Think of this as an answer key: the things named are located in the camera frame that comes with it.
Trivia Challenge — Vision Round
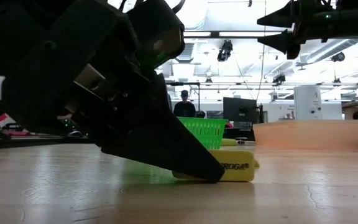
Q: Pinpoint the black monitor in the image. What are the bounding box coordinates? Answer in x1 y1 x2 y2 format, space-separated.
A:
223 96 258 124

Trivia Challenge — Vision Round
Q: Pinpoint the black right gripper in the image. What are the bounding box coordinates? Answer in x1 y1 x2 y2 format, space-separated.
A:
256 0 338 60

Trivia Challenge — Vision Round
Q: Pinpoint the orange translucent bin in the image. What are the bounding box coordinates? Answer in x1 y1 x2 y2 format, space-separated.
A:
252 119 358 150

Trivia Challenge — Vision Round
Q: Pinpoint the green plastic basket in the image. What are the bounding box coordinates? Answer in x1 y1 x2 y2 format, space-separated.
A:
177 116 229 151

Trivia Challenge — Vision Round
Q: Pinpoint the black ceiling spotlight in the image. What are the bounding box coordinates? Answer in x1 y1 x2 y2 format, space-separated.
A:
272 73 287 84
331 52 346 63

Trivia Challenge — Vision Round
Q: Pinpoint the black overhead camera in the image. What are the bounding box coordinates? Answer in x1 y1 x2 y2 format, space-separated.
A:
216 39 234 62

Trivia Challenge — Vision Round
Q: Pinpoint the white column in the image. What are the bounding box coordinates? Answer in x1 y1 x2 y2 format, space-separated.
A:
293 85 323 121

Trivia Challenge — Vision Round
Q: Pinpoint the person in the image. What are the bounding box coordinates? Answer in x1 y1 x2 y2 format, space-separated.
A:
173 90 196 118

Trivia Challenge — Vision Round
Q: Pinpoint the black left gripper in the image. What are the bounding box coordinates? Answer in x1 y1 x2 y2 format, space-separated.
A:
0 0 170 147

